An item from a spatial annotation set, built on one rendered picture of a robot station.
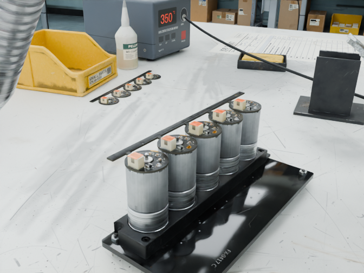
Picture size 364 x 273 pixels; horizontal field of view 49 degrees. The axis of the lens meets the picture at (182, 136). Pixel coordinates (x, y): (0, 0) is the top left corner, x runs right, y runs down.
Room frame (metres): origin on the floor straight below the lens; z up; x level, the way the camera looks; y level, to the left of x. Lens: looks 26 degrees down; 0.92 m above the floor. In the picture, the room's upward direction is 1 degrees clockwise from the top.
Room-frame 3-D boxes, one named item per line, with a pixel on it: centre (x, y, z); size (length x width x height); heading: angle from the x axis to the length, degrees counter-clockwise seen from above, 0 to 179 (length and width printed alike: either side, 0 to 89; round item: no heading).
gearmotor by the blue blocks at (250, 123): (0.29, -0.05, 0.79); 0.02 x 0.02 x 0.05
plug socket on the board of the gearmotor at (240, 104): (0.28, -0.04, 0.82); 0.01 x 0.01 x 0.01; 53
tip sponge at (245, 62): (0.63, -0.13, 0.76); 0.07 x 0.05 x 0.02; 77
